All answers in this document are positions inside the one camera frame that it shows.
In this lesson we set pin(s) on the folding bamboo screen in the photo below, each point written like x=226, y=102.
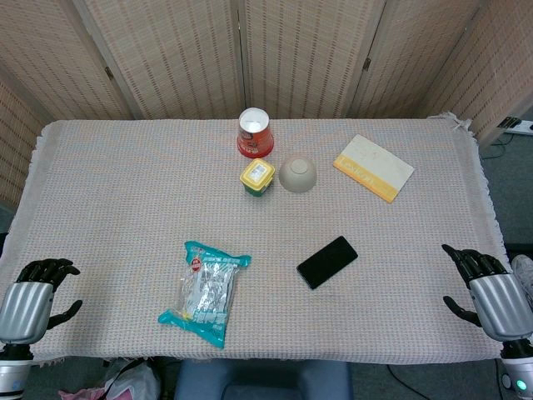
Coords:
x=266, y=58

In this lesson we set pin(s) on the beige upturned bowl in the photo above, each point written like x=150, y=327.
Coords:
x=297, y=173

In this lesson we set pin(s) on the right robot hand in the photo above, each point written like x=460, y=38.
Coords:
x=497, y=304

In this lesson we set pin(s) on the white plastic bag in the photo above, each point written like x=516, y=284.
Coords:
x=125, y=383

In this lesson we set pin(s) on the woven beige tablecloth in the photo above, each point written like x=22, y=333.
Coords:
x=258, y=216

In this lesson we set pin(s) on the teal snack packet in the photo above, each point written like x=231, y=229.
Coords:
x=207, y=291

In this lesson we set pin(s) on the white sneaker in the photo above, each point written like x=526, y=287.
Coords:
x=523, y=277

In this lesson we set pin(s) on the blue chair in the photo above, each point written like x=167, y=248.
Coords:
x=262, y=380

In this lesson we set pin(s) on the white yellow booklet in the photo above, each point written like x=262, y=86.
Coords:
x=375, y=166

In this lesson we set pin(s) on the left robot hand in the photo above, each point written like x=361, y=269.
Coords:
x=23, y=306

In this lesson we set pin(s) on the black smartphone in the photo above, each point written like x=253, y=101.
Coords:
x=327, y=262

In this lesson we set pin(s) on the white power strip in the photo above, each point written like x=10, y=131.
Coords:
x=518, y=125

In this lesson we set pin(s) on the red instant noodle cup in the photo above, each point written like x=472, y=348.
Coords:
x=254, y=133

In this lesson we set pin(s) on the yellow lid green container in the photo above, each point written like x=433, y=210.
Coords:
x=257, y=176

